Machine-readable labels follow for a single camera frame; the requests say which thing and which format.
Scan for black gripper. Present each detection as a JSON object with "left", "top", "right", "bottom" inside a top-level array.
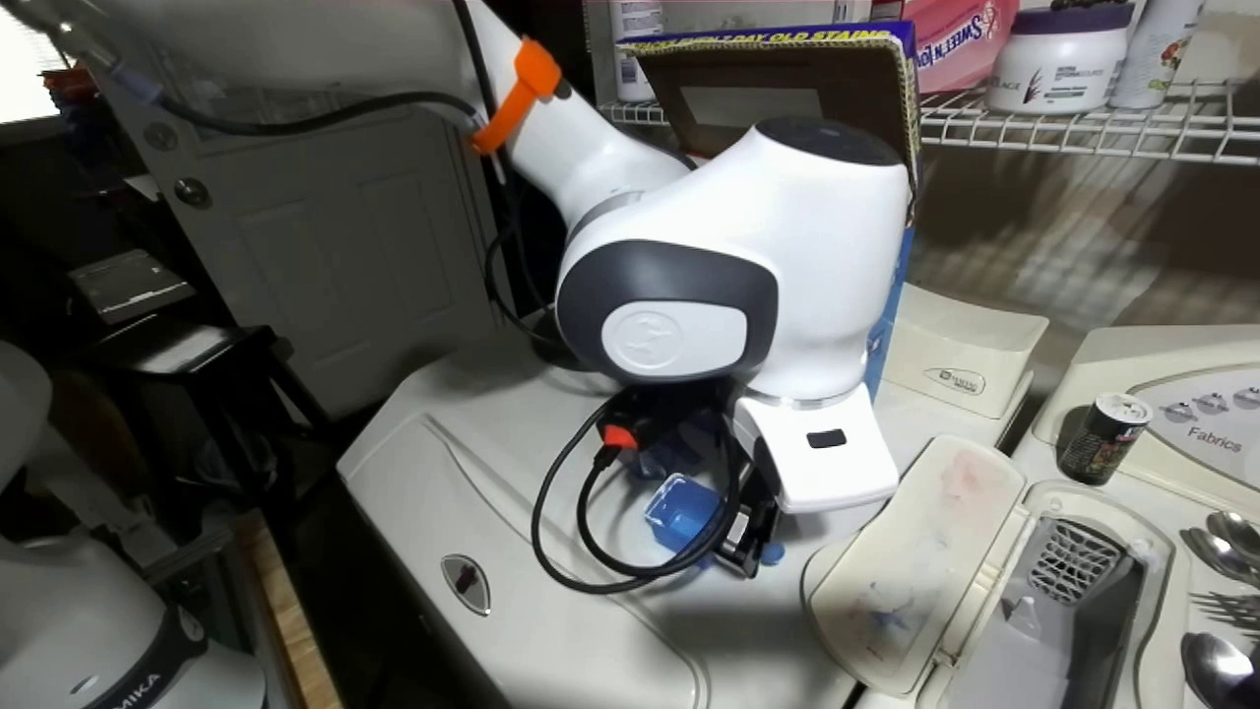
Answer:
[{"left": 712, "top": 433, "right": 786, "bottom": 584}]

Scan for light blue plastic scoop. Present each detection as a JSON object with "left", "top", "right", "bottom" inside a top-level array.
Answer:
[{"left": 637, "top": 467, "right": 786, "bottom": 572}]

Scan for blue cardboard detergent box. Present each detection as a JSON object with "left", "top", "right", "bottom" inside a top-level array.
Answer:
[{"left": 623, "top": 16, "right": 919, "bottom": 406}]

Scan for white washing machine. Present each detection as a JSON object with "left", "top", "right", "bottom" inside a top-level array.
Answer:
[{"left": 333, "top": 281, "right": 1056, "bottom": 709}]

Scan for grey lint screen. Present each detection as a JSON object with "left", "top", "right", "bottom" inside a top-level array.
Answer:
[{"left": 1020, "top": 512, "right": 1132, "bottom": 606}]

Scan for dark glass jar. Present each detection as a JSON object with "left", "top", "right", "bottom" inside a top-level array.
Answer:
[{"left": 1049, "top": 391, "right": 1158, "bottom": 490}]

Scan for cream dryer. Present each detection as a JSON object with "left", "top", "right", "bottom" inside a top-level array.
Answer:
[{"left": 799, "top": 322, "right": 1260, "bottom": 709}]

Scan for metal spoon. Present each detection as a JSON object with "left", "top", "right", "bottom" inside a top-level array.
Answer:
[
  {"left": 1177, "top": 625, "right": 1260, "bottom": 709},
  {"left": 1199, "top": 509, "right": 1260, "bottom": 555},
  {"left": 1177, "top": 525, "right": 1260, "bottom": 587}
]

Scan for metal fork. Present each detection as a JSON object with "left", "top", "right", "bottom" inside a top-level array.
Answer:
[{"left": 1185, "top": 587, "right": 1260, "bottom": 639}]

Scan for pink cardboard box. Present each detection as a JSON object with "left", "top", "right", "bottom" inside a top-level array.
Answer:
[{"left": 900, "top": 0, "right": 1024, "bottom": 98}]

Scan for black stand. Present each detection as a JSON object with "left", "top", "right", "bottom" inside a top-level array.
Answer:
[{"left": 0, "top": 311, "right": 331, "bottom": 555}]

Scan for white tub purple lid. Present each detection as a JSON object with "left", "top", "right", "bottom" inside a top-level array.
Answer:
[{"left": 982, "top": 0, "right": 1137, "bottom": 119}]

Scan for tall white bottle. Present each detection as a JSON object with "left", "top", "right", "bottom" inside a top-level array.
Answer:
[{"left": 1106, "top": 0, "right": 1208, "bottom": 114}]

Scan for flat black device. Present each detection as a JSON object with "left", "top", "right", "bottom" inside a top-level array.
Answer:
[{"left": 69, "top": 248, "right": 195, "bottom": 329}]

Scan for orange cable strap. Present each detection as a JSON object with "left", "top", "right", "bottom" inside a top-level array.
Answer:
[{"left": 469, "top": 37, "right": 572, "bottom": 159}]

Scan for white wire shelf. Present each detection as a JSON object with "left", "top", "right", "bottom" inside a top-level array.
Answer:
[{"left": 598, "top": 84, "right": 1260, "bottom": 169}]

